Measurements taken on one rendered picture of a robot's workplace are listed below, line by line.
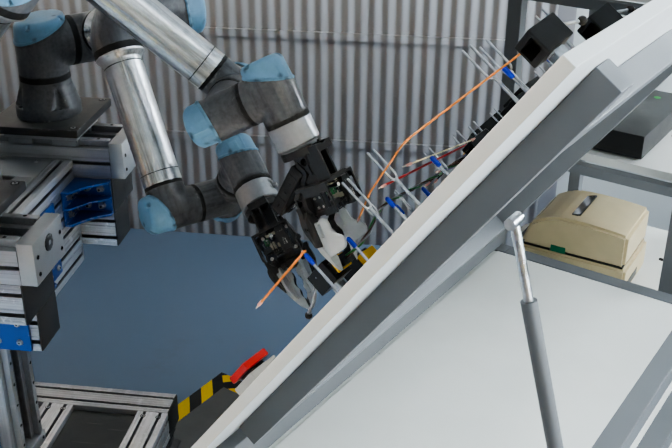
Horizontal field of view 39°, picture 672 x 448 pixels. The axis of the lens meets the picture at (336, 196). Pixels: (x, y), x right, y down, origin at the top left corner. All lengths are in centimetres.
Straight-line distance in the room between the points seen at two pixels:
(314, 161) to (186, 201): 38
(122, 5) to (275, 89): 31
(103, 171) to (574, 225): 118
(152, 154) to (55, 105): 53
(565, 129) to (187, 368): 244
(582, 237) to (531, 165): 140
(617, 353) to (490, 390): 31
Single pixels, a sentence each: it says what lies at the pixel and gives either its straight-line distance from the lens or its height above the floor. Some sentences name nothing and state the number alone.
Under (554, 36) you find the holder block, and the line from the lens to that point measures 129.
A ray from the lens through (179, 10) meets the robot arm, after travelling 193.
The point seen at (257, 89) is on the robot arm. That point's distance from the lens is 152.
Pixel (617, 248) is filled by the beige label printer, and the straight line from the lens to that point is 253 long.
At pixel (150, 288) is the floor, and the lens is 388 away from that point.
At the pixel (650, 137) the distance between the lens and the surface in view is 242.
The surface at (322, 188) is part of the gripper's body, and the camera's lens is 151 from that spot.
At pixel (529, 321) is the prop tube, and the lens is 126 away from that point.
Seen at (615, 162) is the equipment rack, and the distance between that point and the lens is 239.
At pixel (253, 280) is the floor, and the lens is 388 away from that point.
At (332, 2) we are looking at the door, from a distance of 377.
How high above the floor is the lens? 196
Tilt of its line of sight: 25 degrees down
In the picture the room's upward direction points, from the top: straight up
